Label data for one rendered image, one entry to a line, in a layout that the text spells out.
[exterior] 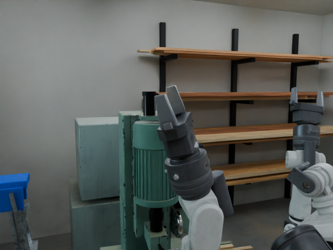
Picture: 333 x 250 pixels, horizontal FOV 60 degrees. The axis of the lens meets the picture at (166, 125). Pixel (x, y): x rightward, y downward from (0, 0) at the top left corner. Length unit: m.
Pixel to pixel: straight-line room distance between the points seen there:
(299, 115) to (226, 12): 3.03
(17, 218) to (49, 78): 1.91
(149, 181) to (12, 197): 0.84
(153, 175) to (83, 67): 2.42
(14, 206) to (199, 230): 1.25
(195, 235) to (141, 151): 0.52
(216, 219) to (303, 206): 0.60
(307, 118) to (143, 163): 0.60
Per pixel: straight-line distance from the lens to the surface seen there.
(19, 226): 1.74
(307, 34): 4.84
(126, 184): 1.33
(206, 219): 0.59
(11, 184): 1.70
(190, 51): 3.13
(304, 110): 1.13
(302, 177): 0.76
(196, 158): 0.56
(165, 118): 0.51
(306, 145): 1.08
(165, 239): 1.20
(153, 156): 1.04
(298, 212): 1.17
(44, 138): 3.37
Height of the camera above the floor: 1.63
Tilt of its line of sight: 7 degrees down
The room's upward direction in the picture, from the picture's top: straight up
